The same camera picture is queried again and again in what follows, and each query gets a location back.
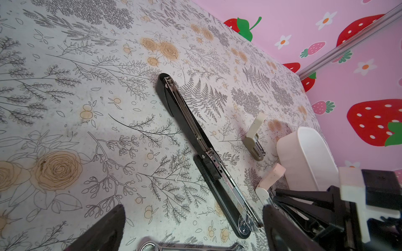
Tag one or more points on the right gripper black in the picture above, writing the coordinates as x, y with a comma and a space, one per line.
329, 220

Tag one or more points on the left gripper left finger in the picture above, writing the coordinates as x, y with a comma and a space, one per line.
104, 235

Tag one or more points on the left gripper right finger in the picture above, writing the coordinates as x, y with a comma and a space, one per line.
283, 235

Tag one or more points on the pink mini stapler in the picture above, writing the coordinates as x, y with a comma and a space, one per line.
266, 183

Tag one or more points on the black stapler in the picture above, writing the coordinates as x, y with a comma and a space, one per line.
239, 213

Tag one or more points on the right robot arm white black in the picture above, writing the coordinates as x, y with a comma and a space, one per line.
382, 190

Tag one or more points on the small silver table wrench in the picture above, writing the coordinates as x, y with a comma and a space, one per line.
153, 246

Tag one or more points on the white plastic tray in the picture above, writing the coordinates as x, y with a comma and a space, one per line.
308, 161

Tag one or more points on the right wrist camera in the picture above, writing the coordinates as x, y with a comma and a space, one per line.
353, 189

